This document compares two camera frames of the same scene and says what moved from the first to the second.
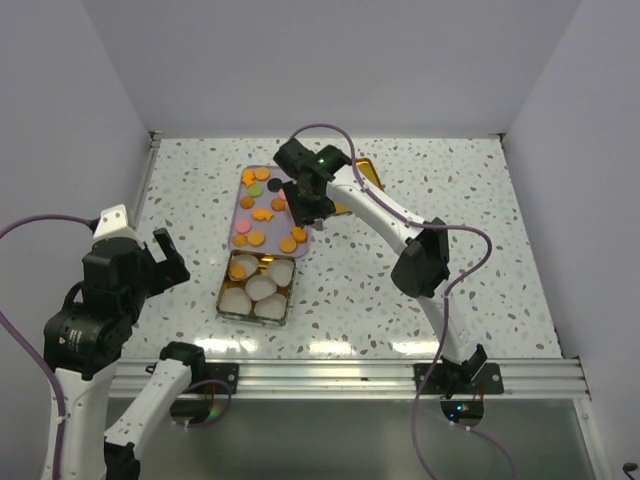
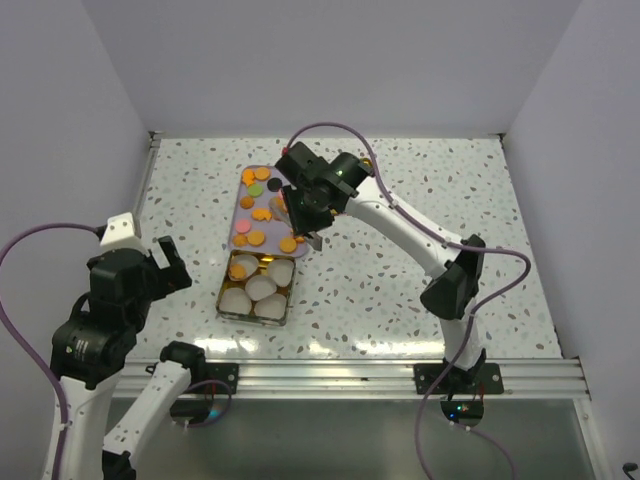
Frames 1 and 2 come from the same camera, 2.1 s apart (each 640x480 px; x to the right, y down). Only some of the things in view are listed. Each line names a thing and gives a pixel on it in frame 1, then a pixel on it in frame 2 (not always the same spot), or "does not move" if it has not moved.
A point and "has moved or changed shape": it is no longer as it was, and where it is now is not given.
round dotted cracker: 256,238 does not move
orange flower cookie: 238,271 does not move
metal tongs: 319,224 has moved or changed shape
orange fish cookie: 260,214 does not move
